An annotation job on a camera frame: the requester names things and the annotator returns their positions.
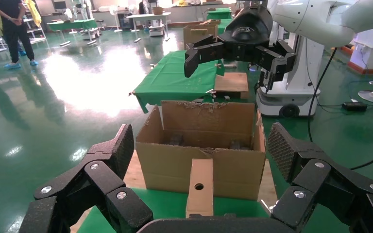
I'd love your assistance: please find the small cardboard box with hole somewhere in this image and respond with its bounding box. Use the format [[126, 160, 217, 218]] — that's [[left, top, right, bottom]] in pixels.
[[186, 158, 214, 217]]

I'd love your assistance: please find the person in black clothes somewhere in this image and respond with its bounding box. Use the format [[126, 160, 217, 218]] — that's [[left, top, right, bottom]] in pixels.
[[0, 0, 39, 70]]

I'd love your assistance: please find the metal shelf rack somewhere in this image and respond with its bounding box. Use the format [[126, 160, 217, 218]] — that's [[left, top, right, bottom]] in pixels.
[[0, 13, 47, 58]]

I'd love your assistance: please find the brown cardboard carton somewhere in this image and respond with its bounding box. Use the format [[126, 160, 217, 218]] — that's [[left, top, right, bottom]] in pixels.
[[183, 19, 221, 50]]

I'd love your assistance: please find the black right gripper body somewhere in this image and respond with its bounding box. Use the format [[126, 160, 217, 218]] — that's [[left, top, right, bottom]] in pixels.
[[219, 6, 274, 62]]

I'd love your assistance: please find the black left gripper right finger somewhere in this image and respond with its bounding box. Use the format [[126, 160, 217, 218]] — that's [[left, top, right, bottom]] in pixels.
[[268, 122, 373, 233]]

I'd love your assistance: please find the black foam insert block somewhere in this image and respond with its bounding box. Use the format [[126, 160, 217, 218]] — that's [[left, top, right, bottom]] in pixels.
[[169, 133, 185, 146]]

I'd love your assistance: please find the white standing fan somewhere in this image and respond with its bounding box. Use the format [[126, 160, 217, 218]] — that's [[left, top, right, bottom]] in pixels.
[[108, 4, 123, 33], [64, 8, 78, 35]]

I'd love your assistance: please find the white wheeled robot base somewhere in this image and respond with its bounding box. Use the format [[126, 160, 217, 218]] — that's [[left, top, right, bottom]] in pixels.
[[256, 24, 325, 118]]

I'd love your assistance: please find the black floor cable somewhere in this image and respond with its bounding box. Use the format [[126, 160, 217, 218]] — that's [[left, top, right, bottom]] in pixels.
[[307, 47, 373, 170]]

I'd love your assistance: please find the black power adapter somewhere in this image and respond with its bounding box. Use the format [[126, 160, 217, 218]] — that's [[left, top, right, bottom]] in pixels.
[[341, 101, 368, 112]]

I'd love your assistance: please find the yellow hanging garment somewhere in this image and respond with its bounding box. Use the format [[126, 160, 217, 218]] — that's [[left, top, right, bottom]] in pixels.
[[25, 0, 42, 28]]

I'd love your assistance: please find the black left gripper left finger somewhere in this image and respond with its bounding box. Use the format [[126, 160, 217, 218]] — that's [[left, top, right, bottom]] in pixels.
[[19, 123, 153, 233]]

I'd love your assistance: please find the large open cardboard carton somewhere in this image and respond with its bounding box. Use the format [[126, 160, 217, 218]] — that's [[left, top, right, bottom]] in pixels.
[[136, 100, 267, 201]]

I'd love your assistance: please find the green covered table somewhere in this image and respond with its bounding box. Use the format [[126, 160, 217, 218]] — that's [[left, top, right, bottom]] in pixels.
[[206, 8, 233, 20], [217, 18, 234, 35], [47, 18, 99, 46]]

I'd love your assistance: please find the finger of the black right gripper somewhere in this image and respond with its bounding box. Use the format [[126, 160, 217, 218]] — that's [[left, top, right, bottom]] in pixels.
[[184, 34, 225, 79], [255, 40, 297, 91]]

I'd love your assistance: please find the white table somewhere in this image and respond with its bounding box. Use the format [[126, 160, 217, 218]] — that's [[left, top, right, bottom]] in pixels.
[[127, 12, 171, 43]]

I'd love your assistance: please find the white counter with red base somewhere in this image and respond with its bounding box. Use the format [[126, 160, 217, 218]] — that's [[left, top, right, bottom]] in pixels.
[[348, 25, 373, 75]]

